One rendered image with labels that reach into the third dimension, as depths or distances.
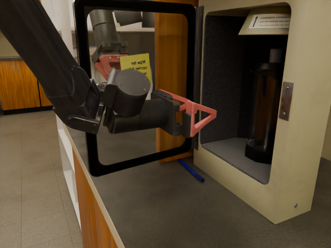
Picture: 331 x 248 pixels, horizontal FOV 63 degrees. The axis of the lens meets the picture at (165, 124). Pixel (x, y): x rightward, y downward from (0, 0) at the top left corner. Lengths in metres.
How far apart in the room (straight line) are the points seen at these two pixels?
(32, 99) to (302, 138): 5.11
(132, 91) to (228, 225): 0.35
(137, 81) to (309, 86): 0.31
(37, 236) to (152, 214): 1.64
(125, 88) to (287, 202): 0.41
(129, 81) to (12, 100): 5.04
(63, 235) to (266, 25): 1.89
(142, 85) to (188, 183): 0.38
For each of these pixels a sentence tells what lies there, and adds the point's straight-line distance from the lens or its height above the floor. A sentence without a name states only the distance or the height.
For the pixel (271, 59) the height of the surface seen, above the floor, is 1.26.
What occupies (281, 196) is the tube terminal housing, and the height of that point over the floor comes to 1.01.
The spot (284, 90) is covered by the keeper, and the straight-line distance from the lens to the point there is 0.55.
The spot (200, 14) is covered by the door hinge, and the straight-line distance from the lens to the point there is 0.76.
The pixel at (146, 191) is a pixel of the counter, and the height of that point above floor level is 0.94.
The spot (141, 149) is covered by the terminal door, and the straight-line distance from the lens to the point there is 0.71.
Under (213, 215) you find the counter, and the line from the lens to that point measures 0.64.
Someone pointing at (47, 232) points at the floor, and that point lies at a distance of 2.23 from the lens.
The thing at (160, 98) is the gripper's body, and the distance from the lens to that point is 0.54.
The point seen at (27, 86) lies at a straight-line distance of 5.40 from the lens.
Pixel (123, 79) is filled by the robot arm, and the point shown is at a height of 1.25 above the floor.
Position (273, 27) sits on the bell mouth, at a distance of 0.61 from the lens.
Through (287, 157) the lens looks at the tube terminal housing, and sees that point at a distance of 0.58.
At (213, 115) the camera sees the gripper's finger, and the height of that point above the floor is 1.16.
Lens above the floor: 1.31
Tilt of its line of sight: 18 degrees down
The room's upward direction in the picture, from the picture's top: straight up
